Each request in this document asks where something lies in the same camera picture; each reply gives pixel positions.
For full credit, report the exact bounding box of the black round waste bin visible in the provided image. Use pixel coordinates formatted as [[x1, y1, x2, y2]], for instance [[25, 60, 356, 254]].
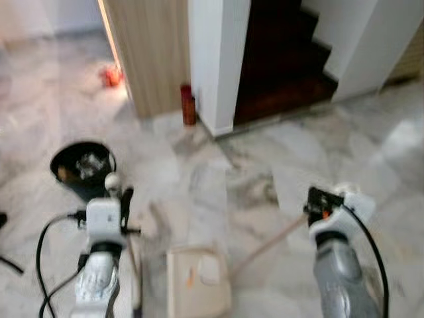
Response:
[[50, 140, 119, 203]]

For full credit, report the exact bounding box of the dark wooden staircase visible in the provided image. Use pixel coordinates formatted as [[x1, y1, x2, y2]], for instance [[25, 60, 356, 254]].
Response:
[[233, 0, 339, 127]]

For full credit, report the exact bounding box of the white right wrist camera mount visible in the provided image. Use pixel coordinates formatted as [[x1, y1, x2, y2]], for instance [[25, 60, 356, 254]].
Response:
[[307, 191, 377, 243]]

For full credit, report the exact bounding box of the red cylindrical can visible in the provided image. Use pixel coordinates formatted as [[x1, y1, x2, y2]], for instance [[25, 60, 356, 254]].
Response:
[[180, 83, 197, 127]]

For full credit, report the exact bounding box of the beige long-handled dustpan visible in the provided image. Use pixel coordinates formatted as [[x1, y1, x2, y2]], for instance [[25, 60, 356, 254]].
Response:
[[165, 182, 362, 318]]

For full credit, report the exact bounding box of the white paper scrap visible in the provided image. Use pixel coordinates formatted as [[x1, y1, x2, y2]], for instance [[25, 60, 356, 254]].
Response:
[[197, 254, 223, 286]]

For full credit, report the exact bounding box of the beige hand broom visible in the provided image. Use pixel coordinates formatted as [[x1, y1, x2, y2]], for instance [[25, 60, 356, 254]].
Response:
[[104, 173, 146, 318]]

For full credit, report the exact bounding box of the light wooden door panel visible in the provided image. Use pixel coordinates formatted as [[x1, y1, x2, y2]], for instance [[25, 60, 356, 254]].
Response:
[[99, 0, 193, 121]]

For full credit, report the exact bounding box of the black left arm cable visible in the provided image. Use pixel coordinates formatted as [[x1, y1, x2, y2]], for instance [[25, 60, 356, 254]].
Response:
[[36, 210, 91, 318]]

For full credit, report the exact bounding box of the small orange object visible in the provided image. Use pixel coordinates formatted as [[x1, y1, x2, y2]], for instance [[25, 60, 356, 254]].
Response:
[[99, 62, 125, 89]]

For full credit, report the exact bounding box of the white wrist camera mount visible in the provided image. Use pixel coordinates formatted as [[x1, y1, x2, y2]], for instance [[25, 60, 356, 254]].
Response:
[[85, 197, 127, 250], [307, 191, 377, 243]]

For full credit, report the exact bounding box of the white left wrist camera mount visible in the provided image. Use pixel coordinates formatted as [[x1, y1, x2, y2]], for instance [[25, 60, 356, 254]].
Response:
[[85, 197, 127, 250]]

